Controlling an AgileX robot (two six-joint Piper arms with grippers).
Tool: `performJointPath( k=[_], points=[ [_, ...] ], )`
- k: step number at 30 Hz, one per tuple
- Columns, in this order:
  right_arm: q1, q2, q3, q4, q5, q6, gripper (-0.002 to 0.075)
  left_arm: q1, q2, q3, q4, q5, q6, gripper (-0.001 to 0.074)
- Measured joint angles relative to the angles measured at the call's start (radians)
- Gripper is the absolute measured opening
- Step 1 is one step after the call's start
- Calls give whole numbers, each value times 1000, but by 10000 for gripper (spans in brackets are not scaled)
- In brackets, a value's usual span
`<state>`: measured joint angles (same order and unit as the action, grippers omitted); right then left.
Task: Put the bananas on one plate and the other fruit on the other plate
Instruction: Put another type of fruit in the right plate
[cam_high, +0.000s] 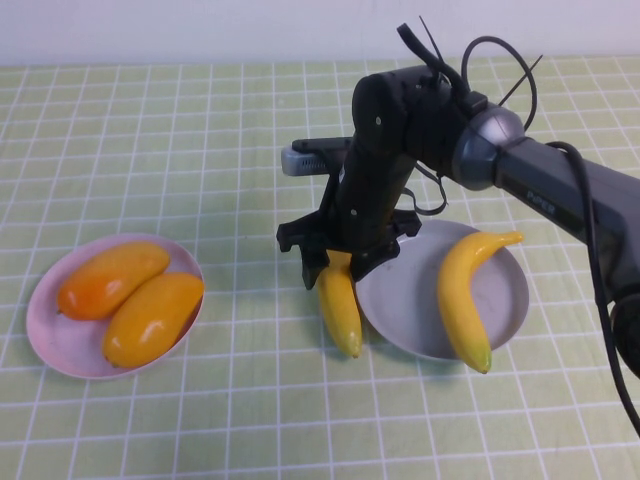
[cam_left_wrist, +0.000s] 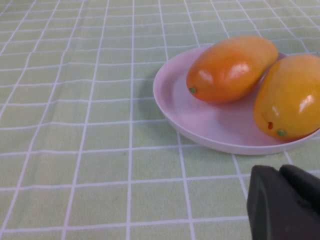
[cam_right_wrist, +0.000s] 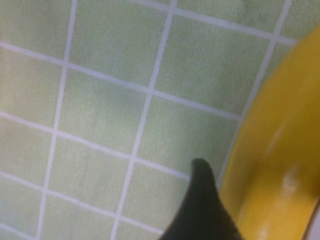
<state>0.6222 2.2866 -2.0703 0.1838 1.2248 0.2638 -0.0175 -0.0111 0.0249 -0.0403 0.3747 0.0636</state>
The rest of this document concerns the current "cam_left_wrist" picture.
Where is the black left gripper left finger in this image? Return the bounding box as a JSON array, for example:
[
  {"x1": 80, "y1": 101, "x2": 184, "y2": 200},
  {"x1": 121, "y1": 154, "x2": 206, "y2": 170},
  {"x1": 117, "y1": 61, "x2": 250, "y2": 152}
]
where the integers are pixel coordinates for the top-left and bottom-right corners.
[{"x1": 246, "y1": 164, "x2": 320, "y2": 240}]

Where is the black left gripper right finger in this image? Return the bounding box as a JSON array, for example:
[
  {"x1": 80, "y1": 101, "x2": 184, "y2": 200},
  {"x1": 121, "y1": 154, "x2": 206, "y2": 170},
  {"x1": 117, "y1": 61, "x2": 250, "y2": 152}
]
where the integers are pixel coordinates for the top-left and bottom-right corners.
[{"x1": 279, "y1": 164, "x2": 320, "y2": 215}]

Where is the yellow mango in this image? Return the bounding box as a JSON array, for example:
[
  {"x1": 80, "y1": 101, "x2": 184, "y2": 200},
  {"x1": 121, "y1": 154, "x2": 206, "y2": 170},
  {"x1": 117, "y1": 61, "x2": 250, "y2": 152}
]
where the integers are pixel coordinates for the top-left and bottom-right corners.
[{"x1": 252, "y1": 53, "x2": 320, "y2": 141}]

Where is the orange mango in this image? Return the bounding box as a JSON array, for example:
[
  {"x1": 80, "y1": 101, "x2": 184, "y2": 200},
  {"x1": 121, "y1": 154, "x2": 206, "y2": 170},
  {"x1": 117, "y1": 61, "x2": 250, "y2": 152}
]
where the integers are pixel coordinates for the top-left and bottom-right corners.
[{"x1": 186, "y1": 34, "x2": 279, "y2": 104}]

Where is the pink plate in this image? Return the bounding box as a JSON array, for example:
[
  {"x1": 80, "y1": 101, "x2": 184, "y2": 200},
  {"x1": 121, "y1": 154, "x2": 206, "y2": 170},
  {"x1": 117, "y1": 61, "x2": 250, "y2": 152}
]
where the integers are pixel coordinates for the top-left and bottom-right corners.
[{"x1": 152, "y1": 46, "x2": 320, "y2": 156}]

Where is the green checkered tablecloth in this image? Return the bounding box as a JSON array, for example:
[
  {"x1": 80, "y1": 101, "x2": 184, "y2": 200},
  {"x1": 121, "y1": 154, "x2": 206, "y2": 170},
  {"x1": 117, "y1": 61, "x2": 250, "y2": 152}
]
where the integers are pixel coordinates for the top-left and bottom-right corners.
[{"x1": 0, "y1": 0, "x2": 320, "y2": 240}]

